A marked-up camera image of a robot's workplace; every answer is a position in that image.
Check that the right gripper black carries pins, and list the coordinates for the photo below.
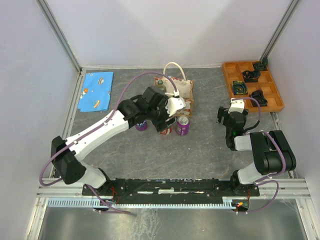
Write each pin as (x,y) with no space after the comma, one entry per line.
(222,112)

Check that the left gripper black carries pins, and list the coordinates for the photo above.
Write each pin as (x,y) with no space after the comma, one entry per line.
(161,124)

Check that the red cola can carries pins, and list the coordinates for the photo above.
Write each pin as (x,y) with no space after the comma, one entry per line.
(167,131)

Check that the purple Fanta can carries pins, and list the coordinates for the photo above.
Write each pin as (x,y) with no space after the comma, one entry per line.
(141,126)
(183,124)

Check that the patterned canvas bag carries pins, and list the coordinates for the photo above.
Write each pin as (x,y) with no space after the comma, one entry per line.
(184,86)

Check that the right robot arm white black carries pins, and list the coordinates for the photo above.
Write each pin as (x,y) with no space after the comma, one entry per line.
(272,154)

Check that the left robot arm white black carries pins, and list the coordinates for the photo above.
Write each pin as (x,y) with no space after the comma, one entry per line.
(68,154)

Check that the blue yellow rolled sock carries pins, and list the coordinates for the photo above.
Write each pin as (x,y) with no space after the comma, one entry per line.
(239,87)

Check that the black rolled sock front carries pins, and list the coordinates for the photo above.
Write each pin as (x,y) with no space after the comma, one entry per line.
(259,97)

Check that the black rolled sock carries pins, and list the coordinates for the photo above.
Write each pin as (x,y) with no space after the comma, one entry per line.
(251,76)
(259,97)

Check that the orange compartment tray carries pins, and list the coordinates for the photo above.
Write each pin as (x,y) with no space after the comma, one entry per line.
(233,71)

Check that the black rolled sock centre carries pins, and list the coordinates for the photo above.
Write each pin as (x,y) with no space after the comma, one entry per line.
(251,76)

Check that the dark green sock back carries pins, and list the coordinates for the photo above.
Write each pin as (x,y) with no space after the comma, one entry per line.
(261,65)

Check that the blue patterned cloth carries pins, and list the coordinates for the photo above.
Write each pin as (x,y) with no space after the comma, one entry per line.
(96,92)

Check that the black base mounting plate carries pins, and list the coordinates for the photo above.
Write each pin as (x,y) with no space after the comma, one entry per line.
(171,191)

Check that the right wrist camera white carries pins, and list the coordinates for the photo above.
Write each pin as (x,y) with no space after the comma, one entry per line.
(236,105)

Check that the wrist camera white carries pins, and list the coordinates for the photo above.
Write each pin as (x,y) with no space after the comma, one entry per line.
(174,103)
(236,105)

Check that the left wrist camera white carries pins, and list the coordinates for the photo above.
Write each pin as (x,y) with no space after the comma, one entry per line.
(174,103)

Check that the aluminium frame rail front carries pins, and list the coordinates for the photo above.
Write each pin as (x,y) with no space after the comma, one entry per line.
(290,188)

